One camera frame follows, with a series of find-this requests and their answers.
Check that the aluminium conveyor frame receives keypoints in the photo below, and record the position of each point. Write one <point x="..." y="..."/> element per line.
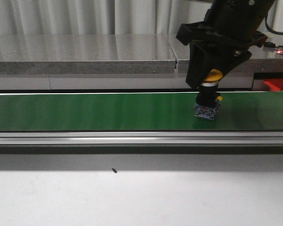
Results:
<point x="222" y="138"/>

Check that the grey stone counter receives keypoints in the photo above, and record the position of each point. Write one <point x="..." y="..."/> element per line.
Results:
<point x="93" y="54"/>

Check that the black sensor box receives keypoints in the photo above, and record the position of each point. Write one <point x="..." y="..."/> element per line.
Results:
<point x="269" y="44"/>

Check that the white curtain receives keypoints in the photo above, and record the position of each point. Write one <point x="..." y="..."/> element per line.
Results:
<point x="31" y="17"/>

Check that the yellow push button switch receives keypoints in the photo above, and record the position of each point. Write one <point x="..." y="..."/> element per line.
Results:
<point x="208" y="100"/>

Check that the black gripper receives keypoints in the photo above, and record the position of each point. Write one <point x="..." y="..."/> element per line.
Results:
<point x="207" y="66"/>

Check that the green conveyor belt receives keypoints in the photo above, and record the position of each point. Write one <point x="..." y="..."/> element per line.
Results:
<point x="137" y="111"/>

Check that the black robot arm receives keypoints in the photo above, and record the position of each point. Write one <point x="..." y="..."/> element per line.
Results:
<point x="223" y="11"/>

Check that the red plastic bin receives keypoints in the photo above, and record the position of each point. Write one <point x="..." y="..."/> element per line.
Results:
<point x="274" y="84"/>

